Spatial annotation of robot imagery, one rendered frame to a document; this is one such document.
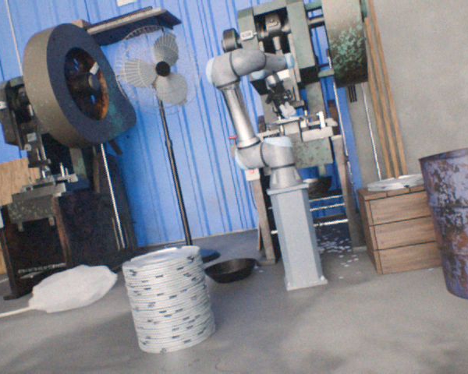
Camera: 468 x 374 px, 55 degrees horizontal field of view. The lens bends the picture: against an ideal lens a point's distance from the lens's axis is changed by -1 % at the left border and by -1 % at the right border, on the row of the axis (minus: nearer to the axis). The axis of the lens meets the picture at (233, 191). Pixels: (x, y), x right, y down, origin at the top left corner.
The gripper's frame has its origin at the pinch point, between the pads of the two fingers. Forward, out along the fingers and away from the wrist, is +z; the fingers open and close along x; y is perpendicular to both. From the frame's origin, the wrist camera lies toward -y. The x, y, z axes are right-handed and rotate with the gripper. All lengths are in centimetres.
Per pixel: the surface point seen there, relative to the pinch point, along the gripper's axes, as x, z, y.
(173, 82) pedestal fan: -9, -47, -78
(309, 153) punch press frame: -0.6, 23.3, 3.8
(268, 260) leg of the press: -45, 66, -15
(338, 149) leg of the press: 5.5, 26.1, 19.9
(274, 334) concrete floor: -105, 48, 68
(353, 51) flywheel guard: 32.0, -15.9, 32.0
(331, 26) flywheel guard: 25, -33, 31
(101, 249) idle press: -93, 32, -137
